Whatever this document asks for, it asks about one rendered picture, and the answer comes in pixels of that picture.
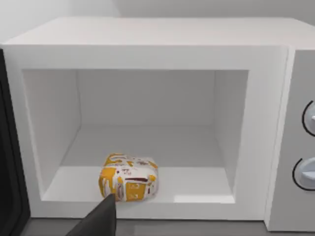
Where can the pale microwave oven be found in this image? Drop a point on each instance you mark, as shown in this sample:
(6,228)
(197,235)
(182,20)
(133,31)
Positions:
(152,59)

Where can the black microwave door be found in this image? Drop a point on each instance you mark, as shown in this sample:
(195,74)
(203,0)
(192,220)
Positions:
(11,157)

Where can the yellow and white food bag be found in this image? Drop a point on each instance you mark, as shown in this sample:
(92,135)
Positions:
(129,177)

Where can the grey microwave knob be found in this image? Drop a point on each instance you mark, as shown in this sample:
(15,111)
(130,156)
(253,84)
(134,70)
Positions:
(310,118)
(306,174)

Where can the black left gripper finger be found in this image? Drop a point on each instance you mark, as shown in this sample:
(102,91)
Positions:
(101,218)

